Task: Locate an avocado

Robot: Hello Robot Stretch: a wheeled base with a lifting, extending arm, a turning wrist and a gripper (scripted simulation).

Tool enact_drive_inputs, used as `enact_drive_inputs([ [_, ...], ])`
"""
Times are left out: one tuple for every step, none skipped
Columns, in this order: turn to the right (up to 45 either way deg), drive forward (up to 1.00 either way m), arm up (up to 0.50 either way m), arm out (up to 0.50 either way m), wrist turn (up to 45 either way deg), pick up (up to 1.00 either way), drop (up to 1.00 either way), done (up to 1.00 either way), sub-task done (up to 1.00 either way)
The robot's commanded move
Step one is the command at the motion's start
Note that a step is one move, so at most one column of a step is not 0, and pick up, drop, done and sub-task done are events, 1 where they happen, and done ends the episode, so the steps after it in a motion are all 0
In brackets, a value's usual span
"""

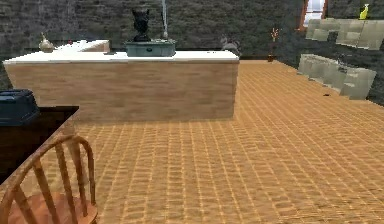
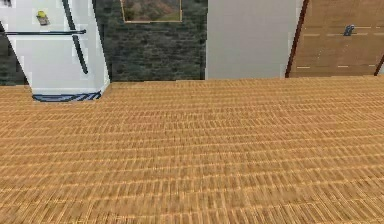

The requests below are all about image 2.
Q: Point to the framed landscape picture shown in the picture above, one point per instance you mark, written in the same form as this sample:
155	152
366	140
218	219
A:
151	10

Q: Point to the white fridge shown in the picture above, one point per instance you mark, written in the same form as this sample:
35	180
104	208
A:
53	60

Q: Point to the brown wooden room door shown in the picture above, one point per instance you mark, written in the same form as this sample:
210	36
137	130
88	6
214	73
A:
333	50

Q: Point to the yellow fridge magnet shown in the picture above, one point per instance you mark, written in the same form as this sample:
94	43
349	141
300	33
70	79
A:
42	17

